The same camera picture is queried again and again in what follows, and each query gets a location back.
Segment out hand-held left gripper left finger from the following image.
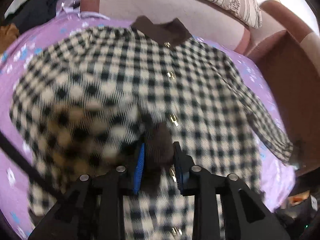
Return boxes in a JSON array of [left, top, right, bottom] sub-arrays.
[[28, 143, 146, 240]]

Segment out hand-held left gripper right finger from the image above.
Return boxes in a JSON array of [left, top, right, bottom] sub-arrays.
[[173, 141, 291, 240]]

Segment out black and cream checkered coat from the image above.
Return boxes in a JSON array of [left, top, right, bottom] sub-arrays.
[[9, 15, 294, 240]]

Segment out purple floral bed sheet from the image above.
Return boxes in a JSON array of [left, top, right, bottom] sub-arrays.
[[0, 2, 296, 240]]

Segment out brown patterned cloth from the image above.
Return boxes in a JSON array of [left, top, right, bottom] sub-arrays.
[[0, 24, 20, 43]]

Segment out dark clothing pile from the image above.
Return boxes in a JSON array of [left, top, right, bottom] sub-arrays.
[[5, 0, 88, 34]]

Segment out black cable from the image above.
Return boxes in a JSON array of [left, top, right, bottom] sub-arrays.
[[0, 131, 68, 205]]

